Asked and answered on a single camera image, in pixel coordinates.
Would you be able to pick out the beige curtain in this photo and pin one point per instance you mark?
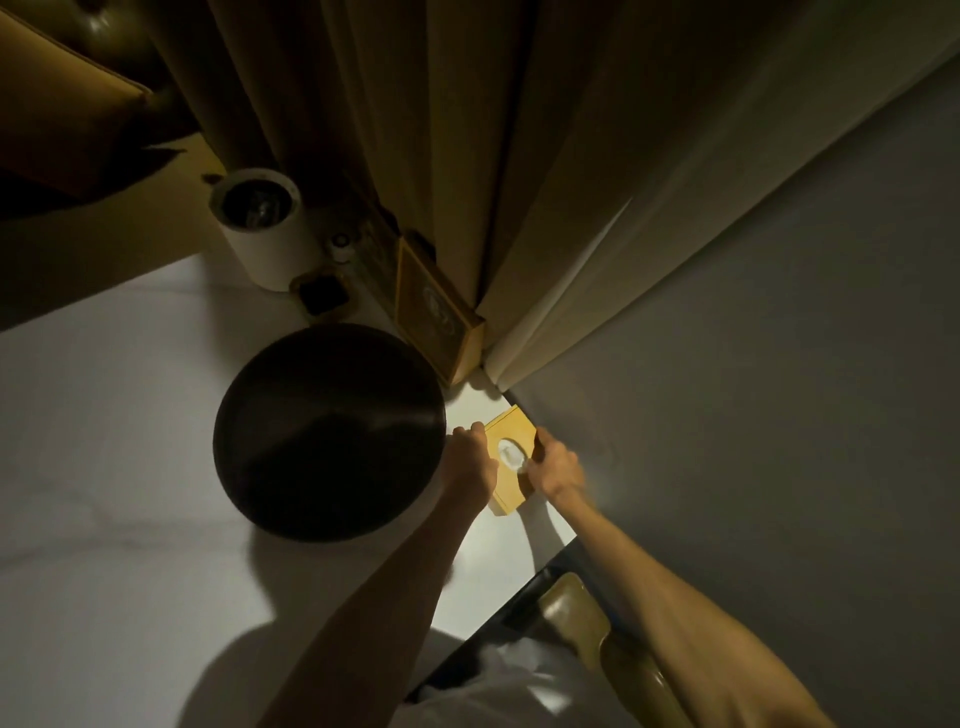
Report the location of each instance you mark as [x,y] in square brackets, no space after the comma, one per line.
[480,127]

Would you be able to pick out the white cylindrical container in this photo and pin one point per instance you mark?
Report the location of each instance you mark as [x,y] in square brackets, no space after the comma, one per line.
[274,247]

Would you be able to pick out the small white round device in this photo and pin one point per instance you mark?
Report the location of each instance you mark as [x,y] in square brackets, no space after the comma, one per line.
[341,241]

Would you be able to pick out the white tissue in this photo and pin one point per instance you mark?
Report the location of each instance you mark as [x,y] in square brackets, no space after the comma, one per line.
[510,453]

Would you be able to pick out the wooden framed picture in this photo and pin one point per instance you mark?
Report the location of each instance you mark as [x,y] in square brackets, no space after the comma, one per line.
[435,311]

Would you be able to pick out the brown wooden furniture panel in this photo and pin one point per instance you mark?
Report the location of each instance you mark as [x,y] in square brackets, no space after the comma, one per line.
[60,127]

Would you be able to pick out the yellow wooden tissue box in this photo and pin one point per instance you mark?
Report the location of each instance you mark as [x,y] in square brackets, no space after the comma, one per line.
[508,431]

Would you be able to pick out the person's right hand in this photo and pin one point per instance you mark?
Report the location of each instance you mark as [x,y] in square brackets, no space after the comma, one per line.
[559,472]

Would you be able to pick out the black round lampshade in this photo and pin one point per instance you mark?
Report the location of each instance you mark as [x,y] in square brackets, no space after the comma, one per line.
[330,431]

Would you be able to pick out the person's left forearm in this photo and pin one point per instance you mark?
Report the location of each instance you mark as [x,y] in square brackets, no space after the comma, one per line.
[390,615]

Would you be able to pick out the person's right forearm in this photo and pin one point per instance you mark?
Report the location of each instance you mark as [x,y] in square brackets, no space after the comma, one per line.
[675,630]

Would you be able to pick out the person's left fingers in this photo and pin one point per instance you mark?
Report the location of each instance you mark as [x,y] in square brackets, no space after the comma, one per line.
[466,430]

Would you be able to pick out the small black square holder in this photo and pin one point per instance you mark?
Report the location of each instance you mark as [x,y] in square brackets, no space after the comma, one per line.
[323,294]

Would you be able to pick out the person's left hand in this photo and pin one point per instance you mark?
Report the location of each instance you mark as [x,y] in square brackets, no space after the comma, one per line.
[469,469]

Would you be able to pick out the person's right fingers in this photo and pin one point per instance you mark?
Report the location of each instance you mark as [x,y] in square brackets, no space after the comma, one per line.
[539,451]

